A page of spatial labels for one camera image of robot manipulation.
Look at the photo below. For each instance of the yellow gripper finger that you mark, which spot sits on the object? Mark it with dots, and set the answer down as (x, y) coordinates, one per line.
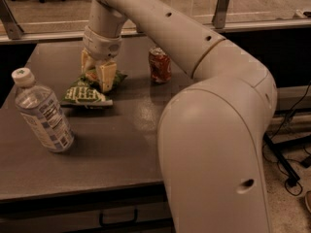
(87, 61)
(106, 72)

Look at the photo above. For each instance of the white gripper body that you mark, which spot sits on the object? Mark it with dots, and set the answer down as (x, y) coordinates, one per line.
(101, 46)

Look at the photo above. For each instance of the green jalapeno chip bag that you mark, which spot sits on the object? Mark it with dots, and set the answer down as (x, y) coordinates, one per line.
(85, 92)

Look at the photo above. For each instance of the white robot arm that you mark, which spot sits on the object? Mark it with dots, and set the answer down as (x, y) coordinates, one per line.
(209, 136)

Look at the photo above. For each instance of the crushed red soda can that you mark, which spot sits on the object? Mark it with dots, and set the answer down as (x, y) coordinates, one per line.
(160, 65)

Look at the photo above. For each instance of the clear plastic water bottle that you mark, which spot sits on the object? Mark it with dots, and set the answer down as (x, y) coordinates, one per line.
(41, 110)

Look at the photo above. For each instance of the grey drawer front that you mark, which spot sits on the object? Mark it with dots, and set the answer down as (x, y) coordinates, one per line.
(152, 218)

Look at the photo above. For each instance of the black metal stand leg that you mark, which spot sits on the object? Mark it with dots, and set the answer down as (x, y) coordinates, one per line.
(277, 150)

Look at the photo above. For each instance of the shoe tip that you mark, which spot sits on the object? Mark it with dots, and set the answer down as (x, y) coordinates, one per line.
(307, 199)

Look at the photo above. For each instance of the left metal railing bracket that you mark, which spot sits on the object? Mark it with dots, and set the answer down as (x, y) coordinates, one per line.
(13, 30)

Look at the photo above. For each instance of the metal railing bracket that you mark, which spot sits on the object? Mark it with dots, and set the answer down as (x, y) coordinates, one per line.
(13, 30)
(219, 17)

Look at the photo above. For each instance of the right metal railing bracket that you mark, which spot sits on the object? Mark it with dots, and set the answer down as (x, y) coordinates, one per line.
(219, 17)

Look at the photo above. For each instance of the black drawer handle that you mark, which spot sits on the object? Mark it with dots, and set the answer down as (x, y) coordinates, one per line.
(117, 218)

